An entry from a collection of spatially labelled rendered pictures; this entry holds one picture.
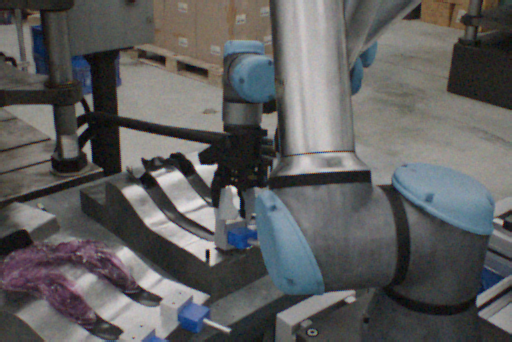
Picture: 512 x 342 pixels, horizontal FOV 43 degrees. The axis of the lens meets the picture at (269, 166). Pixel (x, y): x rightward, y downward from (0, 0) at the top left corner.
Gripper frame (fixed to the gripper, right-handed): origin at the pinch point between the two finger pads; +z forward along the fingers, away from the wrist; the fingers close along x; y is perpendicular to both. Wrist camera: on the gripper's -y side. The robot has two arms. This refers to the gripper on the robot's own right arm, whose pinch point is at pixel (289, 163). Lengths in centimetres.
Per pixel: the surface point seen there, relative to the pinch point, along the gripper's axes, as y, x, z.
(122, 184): -18.1, -34.4, 1.7
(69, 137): -60, -25, 6
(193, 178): -13.9, -18.0, 3.7
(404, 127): -136, 261, 95
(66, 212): -37, -39, 15
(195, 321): 23, -47, 8
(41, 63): -377, 116, 79
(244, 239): 17.4, -30.2, 1.2
